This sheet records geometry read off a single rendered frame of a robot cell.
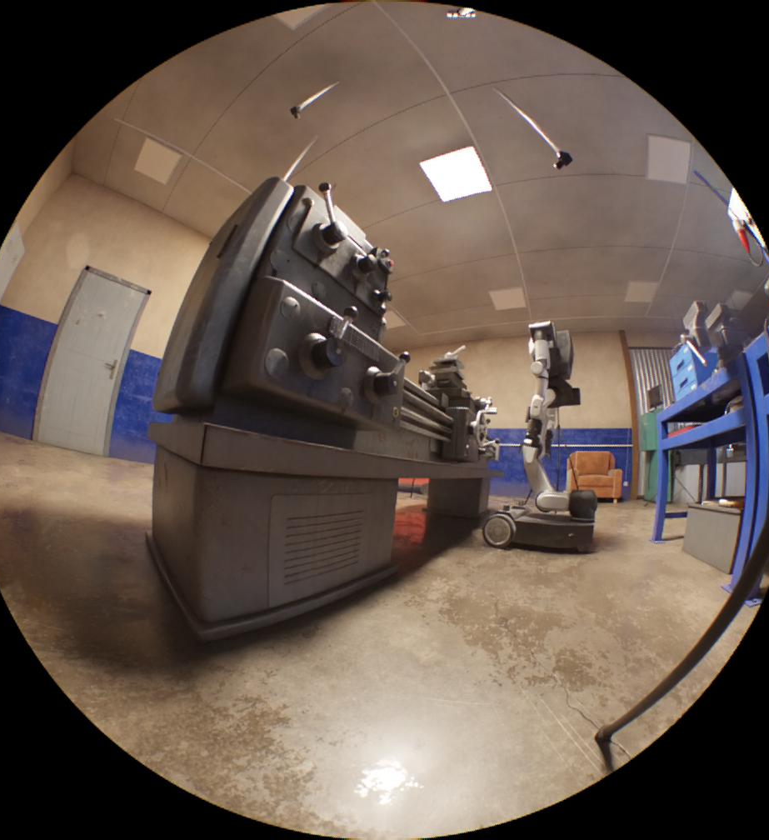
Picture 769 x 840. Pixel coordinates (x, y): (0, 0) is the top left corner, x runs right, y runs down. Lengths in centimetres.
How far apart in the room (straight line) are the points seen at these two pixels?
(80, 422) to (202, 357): 330
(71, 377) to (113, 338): 73
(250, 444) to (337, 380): 26
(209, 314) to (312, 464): 39
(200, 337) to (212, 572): 48
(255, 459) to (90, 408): 342
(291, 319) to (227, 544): 48
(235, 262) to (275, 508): 59
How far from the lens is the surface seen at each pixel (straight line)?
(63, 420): 386
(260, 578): 69
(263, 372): 50
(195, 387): 59
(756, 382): 128
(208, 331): 62
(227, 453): 46
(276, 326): 54
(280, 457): 52
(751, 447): 130
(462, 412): 155
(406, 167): 332
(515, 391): 580
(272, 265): 76
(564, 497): 171
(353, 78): 304
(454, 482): 269
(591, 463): 519
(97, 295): 411
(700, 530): 181
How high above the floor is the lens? 44
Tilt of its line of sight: 9 degrees up
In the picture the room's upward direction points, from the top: 6 degrees clockwise
